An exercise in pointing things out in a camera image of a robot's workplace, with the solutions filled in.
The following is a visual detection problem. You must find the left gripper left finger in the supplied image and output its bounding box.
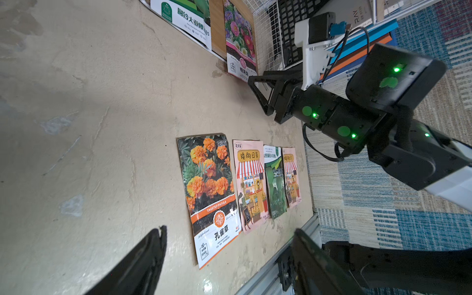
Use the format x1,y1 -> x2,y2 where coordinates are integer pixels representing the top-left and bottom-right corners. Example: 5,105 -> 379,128
87,226 -> 167,295

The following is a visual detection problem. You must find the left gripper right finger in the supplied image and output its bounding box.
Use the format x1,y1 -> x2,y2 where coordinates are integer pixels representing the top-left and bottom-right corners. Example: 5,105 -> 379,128
291,229 -> 364,295

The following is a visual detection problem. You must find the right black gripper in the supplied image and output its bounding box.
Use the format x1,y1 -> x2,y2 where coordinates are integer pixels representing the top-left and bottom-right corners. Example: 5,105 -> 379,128
248,70 -> 303,124

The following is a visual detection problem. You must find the pink flower seed bag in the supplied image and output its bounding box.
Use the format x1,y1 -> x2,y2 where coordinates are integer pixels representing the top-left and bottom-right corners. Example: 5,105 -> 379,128
223,1 -> 258,82

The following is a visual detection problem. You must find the green gourd seed bag top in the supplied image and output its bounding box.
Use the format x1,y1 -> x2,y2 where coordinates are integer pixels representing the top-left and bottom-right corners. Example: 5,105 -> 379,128
264,145 -> 287,220

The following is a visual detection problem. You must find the green gourd seed bag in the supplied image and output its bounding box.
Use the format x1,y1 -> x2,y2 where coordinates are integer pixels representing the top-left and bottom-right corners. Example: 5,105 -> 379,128
264,145 -> 287,220
150,0 -> 212,50

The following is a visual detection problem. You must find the orange marigold seed bag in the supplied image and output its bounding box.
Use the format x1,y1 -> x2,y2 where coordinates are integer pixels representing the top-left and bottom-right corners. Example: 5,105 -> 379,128
177,133 -> 242,269

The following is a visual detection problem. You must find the green gourd seed bag bottom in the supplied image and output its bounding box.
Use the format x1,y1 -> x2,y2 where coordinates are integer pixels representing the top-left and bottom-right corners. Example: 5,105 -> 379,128
150,0 -> 212,50

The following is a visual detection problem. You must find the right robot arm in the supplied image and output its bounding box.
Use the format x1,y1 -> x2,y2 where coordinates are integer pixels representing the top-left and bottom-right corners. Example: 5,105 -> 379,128
248,44 -> 472,210

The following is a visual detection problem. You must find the black file organizer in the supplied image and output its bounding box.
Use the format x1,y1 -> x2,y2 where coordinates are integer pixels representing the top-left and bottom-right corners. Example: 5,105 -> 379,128
276,0 -> 333,69

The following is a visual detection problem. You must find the teal file folder right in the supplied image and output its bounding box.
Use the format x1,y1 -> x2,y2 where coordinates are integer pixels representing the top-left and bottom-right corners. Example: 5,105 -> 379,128
327,19 -> 398,58

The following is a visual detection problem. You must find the white file folder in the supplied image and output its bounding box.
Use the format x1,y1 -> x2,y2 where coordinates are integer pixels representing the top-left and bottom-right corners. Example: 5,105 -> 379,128
316,0 -> 372,28

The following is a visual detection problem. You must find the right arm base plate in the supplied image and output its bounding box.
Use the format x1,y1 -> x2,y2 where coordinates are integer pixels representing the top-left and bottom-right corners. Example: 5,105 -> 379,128
276,247 -> 309,295

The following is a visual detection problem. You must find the white wire three-tier shelf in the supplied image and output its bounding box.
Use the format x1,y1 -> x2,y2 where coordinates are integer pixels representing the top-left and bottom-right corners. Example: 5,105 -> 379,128
142,1 -> 433,73

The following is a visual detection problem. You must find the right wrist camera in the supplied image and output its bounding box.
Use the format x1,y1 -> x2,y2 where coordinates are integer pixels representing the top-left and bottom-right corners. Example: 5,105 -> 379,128
295,12 -> 342,90

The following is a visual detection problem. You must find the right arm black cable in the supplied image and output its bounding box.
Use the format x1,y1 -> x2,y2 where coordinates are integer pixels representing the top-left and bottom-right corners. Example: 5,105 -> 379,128
301,25 -> 371,163

